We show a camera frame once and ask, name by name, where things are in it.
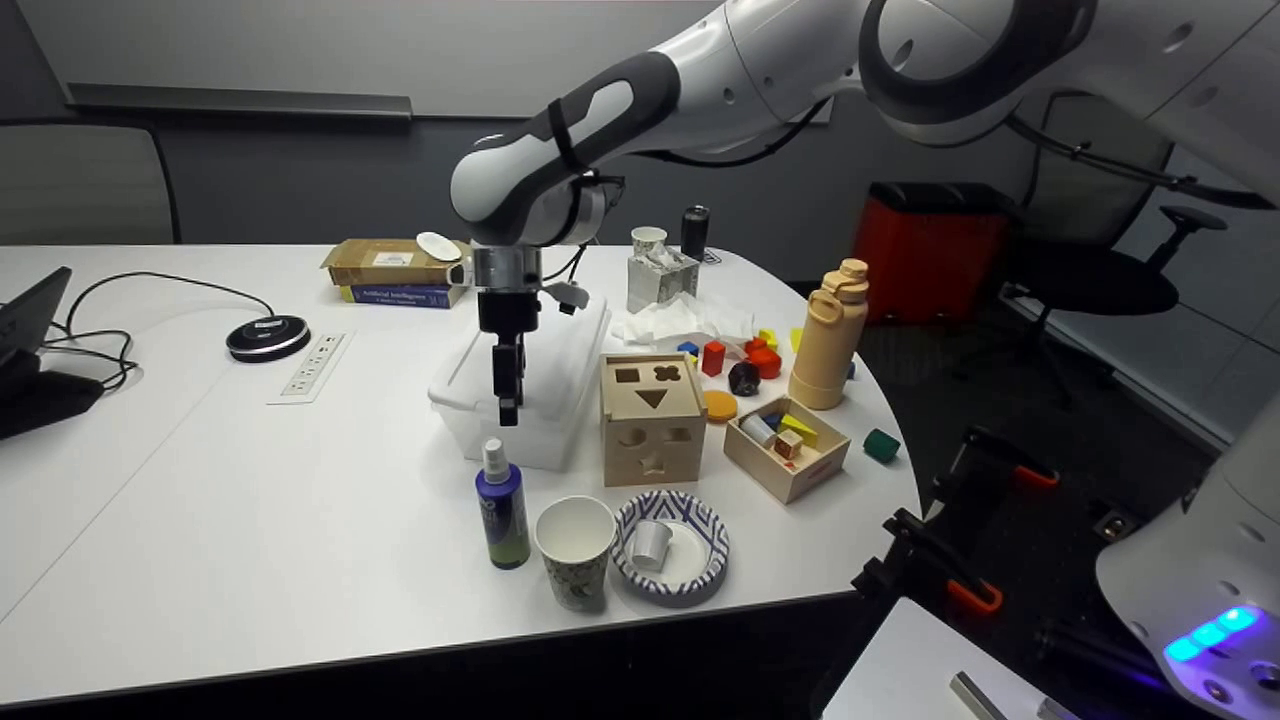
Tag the tall wooden bottle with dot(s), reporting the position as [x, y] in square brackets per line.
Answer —
[828, 343]

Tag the blue wooden block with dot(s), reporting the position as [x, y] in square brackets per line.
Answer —
[684, 350]

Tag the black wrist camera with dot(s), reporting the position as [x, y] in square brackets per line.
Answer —
[567, 297]

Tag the black round puck device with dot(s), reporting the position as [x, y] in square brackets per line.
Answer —
[268, 339]

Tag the blue striped paper plate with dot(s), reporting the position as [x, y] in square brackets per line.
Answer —
[703, 542]

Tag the red bin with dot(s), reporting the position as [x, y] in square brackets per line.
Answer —
[931, 250]

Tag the clear plastic container with lid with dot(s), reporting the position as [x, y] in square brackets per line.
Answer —
[555, 403]

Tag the white power strip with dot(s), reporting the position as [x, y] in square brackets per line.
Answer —
[308, 370]

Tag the yellow disc block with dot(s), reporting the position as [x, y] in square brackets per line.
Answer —
[721, 406]

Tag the black office chair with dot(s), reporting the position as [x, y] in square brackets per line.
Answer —
[1094, 255]

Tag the small grey bar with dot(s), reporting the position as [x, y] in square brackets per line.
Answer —
[977, 699]

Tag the white whiteboard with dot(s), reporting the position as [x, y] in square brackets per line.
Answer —
[360, 44]

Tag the green wooden block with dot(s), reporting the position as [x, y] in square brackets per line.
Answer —
[882, 444]

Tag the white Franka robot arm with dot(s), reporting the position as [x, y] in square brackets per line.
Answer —
[745, 73]

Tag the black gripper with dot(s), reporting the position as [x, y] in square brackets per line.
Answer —
[509, 284]

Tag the black laptop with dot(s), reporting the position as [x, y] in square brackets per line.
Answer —
[35, 360]

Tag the small white cup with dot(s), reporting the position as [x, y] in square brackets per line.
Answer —
[648, 547]

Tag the black ball block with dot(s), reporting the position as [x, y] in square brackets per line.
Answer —
[745, 376]

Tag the wooden shape sorter box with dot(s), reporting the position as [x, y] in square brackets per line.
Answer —
[648, 420]

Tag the cardboard box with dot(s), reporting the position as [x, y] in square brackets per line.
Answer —
[392, 260]

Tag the grey patterned tissue box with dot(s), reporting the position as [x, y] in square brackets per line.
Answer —
[661, 282]

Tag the yellow wooden block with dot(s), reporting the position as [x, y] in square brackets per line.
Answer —
[769, 343]

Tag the wooden tray with blocks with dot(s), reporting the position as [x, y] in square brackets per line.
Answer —
[784, 451]

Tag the patterned paper cup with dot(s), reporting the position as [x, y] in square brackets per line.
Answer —
[576, 553]
[648, 237]

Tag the grey conference chair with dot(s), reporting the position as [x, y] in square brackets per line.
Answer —
[81, 180]

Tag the purple cap spray bottle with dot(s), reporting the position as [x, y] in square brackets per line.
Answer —
[503, 515]

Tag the crumpled white plastic bag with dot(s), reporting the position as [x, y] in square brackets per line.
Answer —
[667, 327]

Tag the blue book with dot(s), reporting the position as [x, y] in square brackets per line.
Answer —
[401, 293]

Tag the dark tumbler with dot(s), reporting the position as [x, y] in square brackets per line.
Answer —
[695, 231]

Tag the red wooden block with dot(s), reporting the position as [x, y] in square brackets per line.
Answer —
[762, 360]
[712, 358]

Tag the white paper sheet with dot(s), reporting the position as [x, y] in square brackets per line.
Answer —
[904, 667]

